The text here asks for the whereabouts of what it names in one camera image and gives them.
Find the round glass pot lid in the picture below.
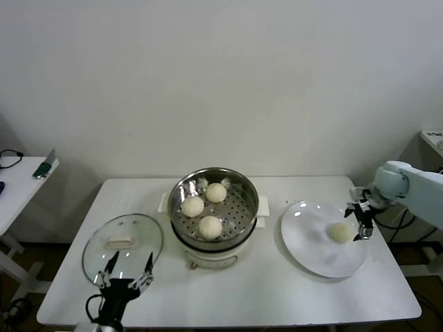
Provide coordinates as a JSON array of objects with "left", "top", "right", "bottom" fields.
[{"left": 82, "top": 213, "right": 164, "bottom": 284}]

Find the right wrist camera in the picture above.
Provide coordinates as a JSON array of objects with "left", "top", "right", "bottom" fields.
[{"left": 350, "top": 186, "right": 378, "bottom": 208}]

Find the white side table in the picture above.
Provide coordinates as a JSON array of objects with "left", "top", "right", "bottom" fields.
[{"left": 0, "top": 155, "right": 60, "bottom": 295}]

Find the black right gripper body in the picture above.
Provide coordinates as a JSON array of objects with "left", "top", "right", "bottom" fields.
[{"left": 354, "top": 203, "right": 374, "bottom": 228}]

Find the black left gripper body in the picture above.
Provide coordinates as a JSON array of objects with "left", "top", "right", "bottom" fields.
[{"left": 98, "top": 279, "right": 141, "bottom": 322}]

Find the white round plate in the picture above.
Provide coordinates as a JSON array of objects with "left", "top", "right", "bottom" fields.
[{"left": 280, "top": 200, "right": 368, "bottom": 279}]

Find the black cable on side table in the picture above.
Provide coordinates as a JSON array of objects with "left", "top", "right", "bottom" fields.
[{"left": 0, "top": 149, "right": 24, "bottom": 169}]

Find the white cabinet with label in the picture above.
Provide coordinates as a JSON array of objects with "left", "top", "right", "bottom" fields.
[{"left": 420, "top": 128, "right": 443, "bottom": 153}]

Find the stainless steel steamer basket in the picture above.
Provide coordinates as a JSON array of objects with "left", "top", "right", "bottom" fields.
[{"left": 158, "top": 167, "right": 271, "bottom": 247}]

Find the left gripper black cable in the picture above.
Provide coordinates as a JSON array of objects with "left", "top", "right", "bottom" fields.
[{"left": 85, "top": 293, "right": 105, "bottom": 322}]

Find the green flat device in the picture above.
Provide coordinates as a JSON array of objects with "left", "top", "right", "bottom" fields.
[{"left": 33, "top": 148, "right": 57, "bottom": 180}]

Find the white furniture base frame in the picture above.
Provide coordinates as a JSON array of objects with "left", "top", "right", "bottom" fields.
[{"left": 389, "top": 240, "right": 443, "bottom": 279}]

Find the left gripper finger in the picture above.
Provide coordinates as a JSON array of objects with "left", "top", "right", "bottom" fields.
[
  {"left": 95, "top": 251, "right": 120, "bottom": 288},
  {"left": 127, "top": 252, "right": 154, "bottom": 291}
]

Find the white steamed baozi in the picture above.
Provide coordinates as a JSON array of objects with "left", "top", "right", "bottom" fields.
[
  {"left": 197, "top": 216, "right": 223, "bottom": 241},
  {"left": 206, "top": 183, "right": 228, "bottom": 203},
  {"left": 181, "top": 196, "right": 205, "bottom": 218},
  {"left": 327, "top": 223, "right": 352, "bottom": 243}
]

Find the black wall cable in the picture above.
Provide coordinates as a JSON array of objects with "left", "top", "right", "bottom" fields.
[{"left": 390, "top": 210, "right": 443, "bottom": 245}]

